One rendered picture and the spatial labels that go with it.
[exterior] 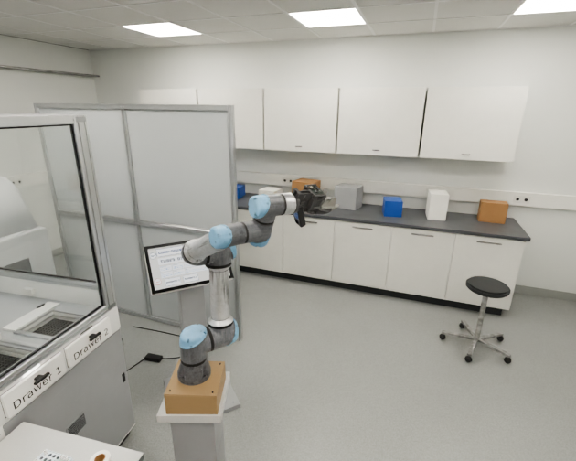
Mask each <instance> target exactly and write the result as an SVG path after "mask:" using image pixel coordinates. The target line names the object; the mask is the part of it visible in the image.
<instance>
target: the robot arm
mask: <svg viewBox="0 0 576 461"><path fill-rule="evenodd" d="M321 203H322V204H321ZM248 205H249V213H250V215H251V216H252V220H247V221H242V222H235V223H230V224H220V225H218V226H214V227H212V228H211V229H210V231H209V233H208V234H206V235H205V236H203V237H201V238H199V239H194V240H190V241H188V242H186V243H185V244H184V245H183V247H182V250H181V256H182V258H183V260H184V261H185V262H186V263H188V264H191V265H195V266H200V265H205V266H206V267H207V268H208V269H209V290H210V310H211V317H210V318H209V319H208V325H207V326H205V327H204V326H203V325H200V324H198V325H197V324H195V325H191V326H189V327H186V328H185V329H184V330H183V331H182V332H181V334H180V340H179V346H180V360H181V361H180V364H179V367H178V370H177V378H178V380H179V381H180V382H181V383H183V384H185V385H188V386H194V385H199V384H201V383H203V382H205V381H206V380H208V378H209V377H210V375H211V367H210V364H209V362H208V359H207V353H209V352H210V351H213V350H216V349H218V348H223V347H225V346H228V345H230V344H232V343H234V342H235V341H236V340H237V338H238V335H239V328H238V324H237V322H236V320H235V319H234V318H233V317H232V316H231V315H230V314H229V268H230V267H231V259H234V258H236V256H237V249H236V245H240V244H245V243H249V244H250V245H252V246H254V247H260V248H261V247H264V246H266V245H267V244H268V241H269V239H270V238H271V235H272V227H273V223H274V221H275V217H276V216H281V215H289V214H293V216H294V220H295V222H296V223H297V224H298V225H299V226H300V227H301V228H302V227H303V226H305V225H306V223H305V218H304V212H307V213H310V214H320V215H324V214H327V213H329V212H331V211H333V210H334V209H336V208H337V207H338V206H339V204H336V197H333V198H330V197H327V188H324V189H323V191H322V190H321V189H320V188H319V187H318V186H317V185H316V184H312V185H304V189H303V190H301V191H299V190H298V189H297V188H294V189H293V193H280V194H261V195H258V196H253V197H251V198H250V200H249V204H248ZM320 205H321V207H320ZM319 207H320V208H319Z"/></svg>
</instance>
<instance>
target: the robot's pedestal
mask: <svg viewBox="0 0 576 461"><path fill-rule="evenodd" d="M229 381H230V372H229V371H226V379H225V384H224V388H223V393H222V396H221V401H220V405H219V412H218V414H166V411H165V398H164V399H163V401H162V404H161V406H160V409H159V411H158V413H157V416H156V419H157V422H158V423H171V431H172V438H173V446H174V454H175V461H226V455H225V439H224V424H223V411H224V406H225V402H226V398H227V393H228V388H229Z"/></svg>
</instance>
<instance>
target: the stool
mask: <svg viewBox="0 0 576 461"><path fill-rule="evenodd" d="M465 284H466V286H467V287H468V289H469V290H471V291H472V292H474V293H476V294H478V295H481V296H482V297H483V298H482V302H481V306H480V311H479V316H478V319H477V324H476V329H475V332H474V331H473V330H472V329H471V328H470V326H469V325H468V324H467V323H466V321H465V320H461V322H462V323H460V324H459V327H460V328H466V329H467V331H468V332H469V333H470V334H471V336H469V335H465V334H460V333H455V332H451V331H445V330H443V331H442V334H440V336H439V337H440V339H445V335H448V336H453V337H458V338H467V339H472V340H473V342H472V344H471V346H470V348H469V350H468V352H467V356H465V358H464V359H465V361H466V362H471V361H472V358H471V357H472V354H473V352H474V350H475V346H476V344H477V342H479V343H481V344H483V345H485V346H487V347H489V348H491V349H493V350H495V351H496V352H498V353H500V354H502V355H504V356H505V357H504V362H505V363H507V364H509V363H511V358H510V356H511V354H509V353H507V352H506V351H504V350H503V349H501V348H498V347H496V346H494V345H492V344H490V343H488V342H486V341H484V340H483V339H488V338H497V340H498V341H503V340H504V338H503V335H504V334H503V333H502V332H496V333H492V334H487V335H483V336H480V334H481V329H482V325H483V321H484V316H485V309H486V305H487V300H488V297H490V298H504V297H507V296H509V295H510V291H511V290H510V288H509V287H508V286H507V285H506V284H505V283H503V282H501V281H499V280H497V279H494V278H490V277H485V276H474V277H471V278H468V279H467V280H466V283H465Z"/></svg>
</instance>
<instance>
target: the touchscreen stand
mask: <svg viewBox="0 0 576 461"><path fill-rule="evenodd" d="M177 299H178V308H179V317H180V326H181V332H182V331H183V330H184V329H185V328H186V327H189V326H191V325H195V324H197V325H198V324H200V325H203V326H204V327H205V326H206V325H207V321H206V308H205V296H204V285H202V286H199V287H194V288H189V289H185V290H180V291H177ZM170 379H171V377H169V378H166V379H164V385H165V389H166V387H167V385H168V383H169V382H170ZM238 408H240V402H239V400H238V398H237V396H236V394H235V392H234V390H233V389H232V386H231V384H230V383H229V388H228V393H227V398H226V402H225V406H224V411H223V413H227V412H230V411H233V410H235V409H238Z"/></svg>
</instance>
